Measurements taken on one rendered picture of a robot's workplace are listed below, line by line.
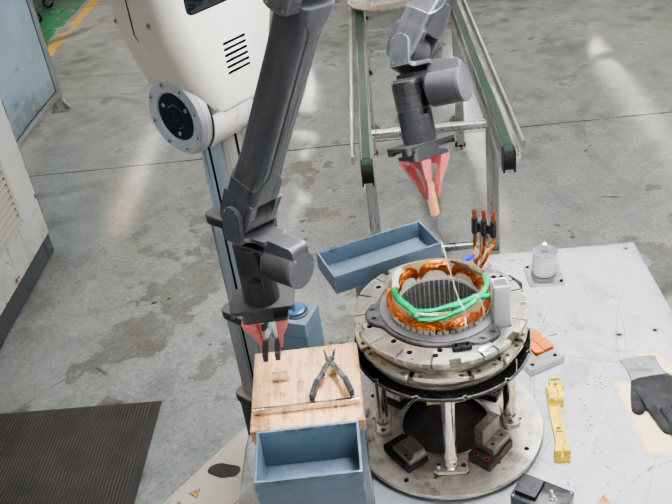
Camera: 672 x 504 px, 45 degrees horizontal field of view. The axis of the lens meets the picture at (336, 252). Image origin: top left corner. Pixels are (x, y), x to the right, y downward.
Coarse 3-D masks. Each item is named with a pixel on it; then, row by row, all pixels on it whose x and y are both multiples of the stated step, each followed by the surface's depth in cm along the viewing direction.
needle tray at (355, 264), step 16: (416, 224) 183; (368, 240) 180; (384, 240) 181; (400, 240) 183; (416, 240) 183; (432, 240) 178; (320, 256) 175; (336, 256) 179; (352, 256) 180; (368, 256) 180; (384, 256) 179; (400, 256) 172; (416, 256) 173; (432, 256) 175; (336, 272) 176; (352, 272) 169; (368, 272) 171; (384, 272) 172; (336, 288) 170; (352, 288) 171
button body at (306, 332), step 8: (304, 304) 167; (312, 304) 166; (312, 312) 164; (296, 320) 163; (304, 320) 162; (312, 320) 164; (320, 320) 168; (288, 328) 163; (296, 328) 162; (304, 328) 162; (312, 328) 165; (320, 328) 169; (288, 336) 164; (296, 336) 164; (304, 336) 163; (312, 336) 165; (320, 336) 169; (288, 344) 166; (296, 344) 165; (304, 344) 164; (312, 344) 165; (320, 344) 170
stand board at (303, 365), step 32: (288, 352) 150; (320, 352) 148; (352, 352) 147; (256, 384) 143; (288, 384) 142; (320, 384) 141; (352, 384) 140; (256, 416) 137; (288, 416) 136; (320, 416) 135; (352, 416) 134
